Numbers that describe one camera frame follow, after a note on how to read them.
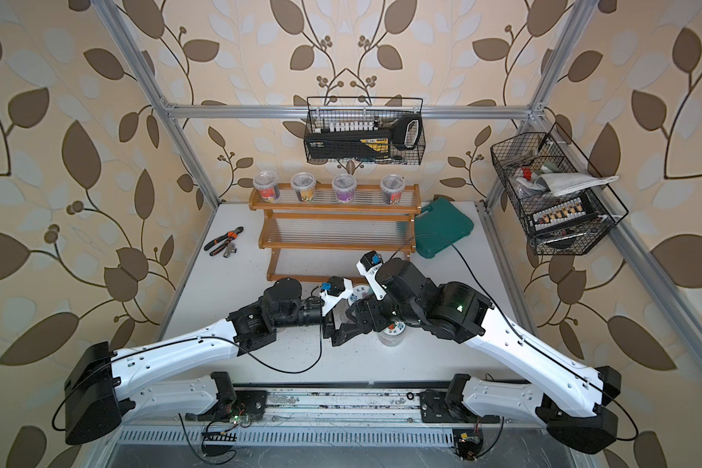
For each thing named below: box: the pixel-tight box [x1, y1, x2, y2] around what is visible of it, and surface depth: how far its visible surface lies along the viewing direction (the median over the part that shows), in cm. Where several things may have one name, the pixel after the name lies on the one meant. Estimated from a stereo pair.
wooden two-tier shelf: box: [248, 183, 423, 283], surface depth 89 cm
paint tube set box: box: [530, 195, 598, 234], surface depth 69 cm
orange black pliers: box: [203, 226, 244, 257], surface depth 110 cm
